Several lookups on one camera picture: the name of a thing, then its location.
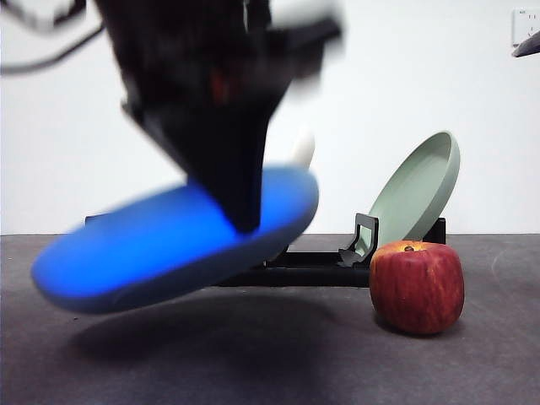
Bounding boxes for black cable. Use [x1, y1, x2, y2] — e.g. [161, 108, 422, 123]
[0, 23, 105, 76]

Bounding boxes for white plate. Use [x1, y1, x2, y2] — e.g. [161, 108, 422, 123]
[289, 128, 316, 170]

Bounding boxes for white wall socket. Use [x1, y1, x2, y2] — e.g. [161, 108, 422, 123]
[511, 8, 540, 47]

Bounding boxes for green plate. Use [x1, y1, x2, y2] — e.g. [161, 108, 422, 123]
[367, 131, 462, 248]

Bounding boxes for blue plate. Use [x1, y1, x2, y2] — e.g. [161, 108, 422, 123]
[30, 165, 320, 316]

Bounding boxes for pale grey camera box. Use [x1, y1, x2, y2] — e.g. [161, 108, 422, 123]
[269, 0, 345, 26]

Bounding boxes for black plate rack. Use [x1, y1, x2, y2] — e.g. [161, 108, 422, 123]
[85, 213, 447, 289]

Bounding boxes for red apple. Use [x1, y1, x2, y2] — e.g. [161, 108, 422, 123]
[369, 239, 465, 337]

